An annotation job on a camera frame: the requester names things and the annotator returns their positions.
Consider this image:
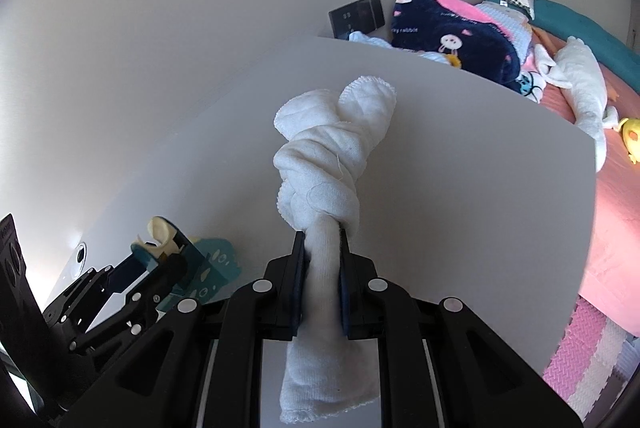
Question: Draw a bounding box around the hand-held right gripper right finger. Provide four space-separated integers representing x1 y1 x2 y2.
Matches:
339 228 583 428

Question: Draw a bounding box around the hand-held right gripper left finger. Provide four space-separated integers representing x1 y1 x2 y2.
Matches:
60 230 307 428

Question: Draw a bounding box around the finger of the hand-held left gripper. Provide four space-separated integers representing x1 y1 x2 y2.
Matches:
42 253 151 329
70 250 191 354

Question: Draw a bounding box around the cream plastic piece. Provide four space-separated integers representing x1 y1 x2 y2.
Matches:
146 216 181 261

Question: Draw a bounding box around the white knotted cloth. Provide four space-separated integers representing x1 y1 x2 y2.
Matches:
272 76 398 425

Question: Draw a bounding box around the multicoloured foam puzzle mat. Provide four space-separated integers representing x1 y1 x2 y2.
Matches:
542 295 633 421

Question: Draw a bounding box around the light blue cloth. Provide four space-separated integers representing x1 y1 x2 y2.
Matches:
348 30 451 66

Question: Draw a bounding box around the navy cartoon blanket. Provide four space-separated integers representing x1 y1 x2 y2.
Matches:
391 0 523 89

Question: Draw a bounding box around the white cartoon plush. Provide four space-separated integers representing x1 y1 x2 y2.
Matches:
515 70 546 104

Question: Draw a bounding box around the bed with pink sheet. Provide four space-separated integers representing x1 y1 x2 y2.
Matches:
530 28 640 339

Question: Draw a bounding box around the light blue knit blanket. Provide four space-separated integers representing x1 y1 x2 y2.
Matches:
475 2 533 63

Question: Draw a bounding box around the white goose plush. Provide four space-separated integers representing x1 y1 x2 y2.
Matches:
534 36 621 171

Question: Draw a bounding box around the yellow chick plush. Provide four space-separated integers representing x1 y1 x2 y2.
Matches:
619 118 640 165

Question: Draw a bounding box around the teal pillow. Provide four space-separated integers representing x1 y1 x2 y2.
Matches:
487 0 640 71

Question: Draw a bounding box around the black wall panel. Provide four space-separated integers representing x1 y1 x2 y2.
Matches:
328 0 386 41

